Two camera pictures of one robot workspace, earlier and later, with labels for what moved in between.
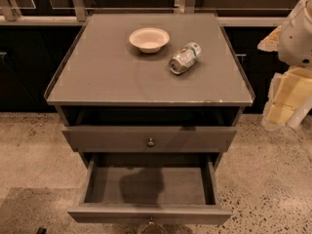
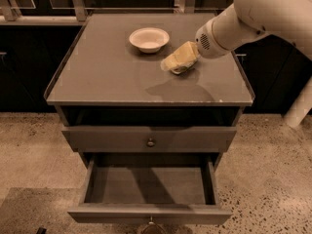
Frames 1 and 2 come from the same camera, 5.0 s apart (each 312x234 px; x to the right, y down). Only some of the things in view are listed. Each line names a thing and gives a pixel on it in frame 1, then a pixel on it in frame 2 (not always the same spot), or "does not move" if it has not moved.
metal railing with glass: [68, 5] does not move
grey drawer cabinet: [149, 90] does not move
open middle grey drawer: [151, 188] does not move
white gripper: [294, 41] → [207, 45]
